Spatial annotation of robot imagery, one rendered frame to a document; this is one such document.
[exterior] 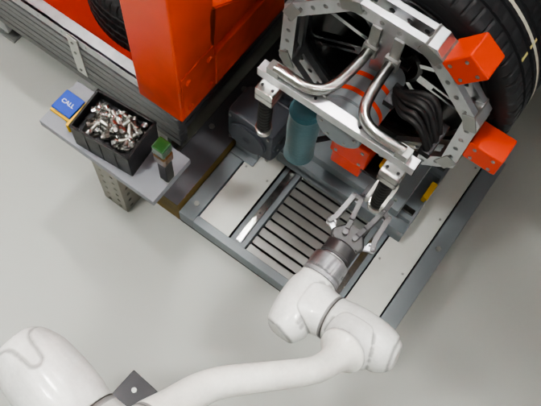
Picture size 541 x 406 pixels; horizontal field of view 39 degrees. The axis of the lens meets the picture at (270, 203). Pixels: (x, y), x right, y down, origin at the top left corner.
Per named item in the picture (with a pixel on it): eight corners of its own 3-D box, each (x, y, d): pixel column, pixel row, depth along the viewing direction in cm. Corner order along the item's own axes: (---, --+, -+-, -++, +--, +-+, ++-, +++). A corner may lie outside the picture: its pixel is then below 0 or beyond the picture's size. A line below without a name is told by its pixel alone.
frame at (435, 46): (449, 176, 208) (518, 69, 158) (436, 194, 206) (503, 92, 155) (287, 72, 218) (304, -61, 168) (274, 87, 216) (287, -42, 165)
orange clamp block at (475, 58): (475, 62, 166) (506, 55, 158) (456, 87, 164) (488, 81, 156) (457, 38, 164) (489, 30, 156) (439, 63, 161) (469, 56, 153)
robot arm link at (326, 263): (332, 296, 172) (347, 275, 174) (338, 285, 164) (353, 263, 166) (300, 273, 174) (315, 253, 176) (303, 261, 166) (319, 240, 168)
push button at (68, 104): (86, 105, 224) (84, 101, 222) (70, 122, 222) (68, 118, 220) (68, 92, 226) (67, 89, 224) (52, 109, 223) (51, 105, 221)
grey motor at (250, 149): (335, 101, 272) (349, 45, 240) (266, 187, 258) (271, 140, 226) (294, 74, 276) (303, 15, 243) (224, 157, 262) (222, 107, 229)
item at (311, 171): (452, 164, 265) (460, 152, 256) (398, 243, 253) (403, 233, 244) (334, 89, 274) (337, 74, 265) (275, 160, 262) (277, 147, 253)
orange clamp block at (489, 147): (476, 133, 186) (508, 153, 185) (460, 156, 184) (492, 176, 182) (485, 119, 180) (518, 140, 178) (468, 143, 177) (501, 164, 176)
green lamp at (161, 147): (173, 150, 202) (171, 142, 199) (163, 160, 201) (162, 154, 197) (161, 142, 203) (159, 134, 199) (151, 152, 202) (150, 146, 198)
